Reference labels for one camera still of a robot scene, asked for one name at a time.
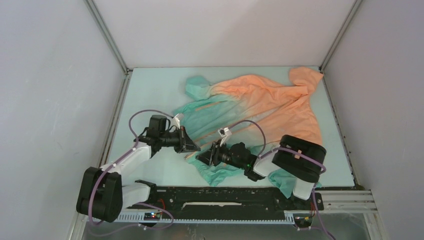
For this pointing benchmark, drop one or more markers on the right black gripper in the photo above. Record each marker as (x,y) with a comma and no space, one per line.
(212,155)

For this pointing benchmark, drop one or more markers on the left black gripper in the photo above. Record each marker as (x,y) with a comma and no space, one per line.
(185,143)

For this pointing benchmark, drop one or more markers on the orange and teal jacket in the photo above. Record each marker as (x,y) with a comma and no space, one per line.
(257,110)

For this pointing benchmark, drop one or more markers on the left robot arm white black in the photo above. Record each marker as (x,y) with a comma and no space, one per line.
(102,194)

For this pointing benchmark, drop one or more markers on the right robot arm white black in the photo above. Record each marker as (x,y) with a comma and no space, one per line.
(301,158)

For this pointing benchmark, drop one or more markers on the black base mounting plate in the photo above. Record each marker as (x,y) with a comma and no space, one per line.
(232,211)

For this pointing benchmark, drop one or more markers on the left small circuit board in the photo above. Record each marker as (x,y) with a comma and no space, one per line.
(152,216)

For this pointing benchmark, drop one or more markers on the small circuit board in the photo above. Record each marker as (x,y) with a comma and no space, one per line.
(152,216)
(303,219)

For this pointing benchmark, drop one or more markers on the right small circuit board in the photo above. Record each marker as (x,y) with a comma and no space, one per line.
(303,219)

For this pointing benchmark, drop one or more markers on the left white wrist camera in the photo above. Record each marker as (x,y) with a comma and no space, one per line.
(176,120)

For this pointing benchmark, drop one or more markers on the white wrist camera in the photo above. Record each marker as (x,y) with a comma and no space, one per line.
(225,133)
(176,120)

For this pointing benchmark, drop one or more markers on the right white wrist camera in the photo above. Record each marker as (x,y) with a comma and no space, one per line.
(225,133)

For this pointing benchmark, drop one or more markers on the grey slotted cable duct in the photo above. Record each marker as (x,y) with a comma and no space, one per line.
(137,217)

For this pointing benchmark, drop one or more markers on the aluminium frame rail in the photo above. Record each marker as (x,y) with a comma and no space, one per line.
(327,199)

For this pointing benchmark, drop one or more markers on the left corner metal post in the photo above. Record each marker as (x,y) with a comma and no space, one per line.
(107,35)

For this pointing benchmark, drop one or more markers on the corner metal post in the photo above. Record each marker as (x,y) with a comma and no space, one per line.
(340,34)
(107,35)

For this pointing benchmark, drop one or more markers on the right corner metal post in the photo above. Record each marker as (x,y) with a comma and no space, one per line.
(340,34)

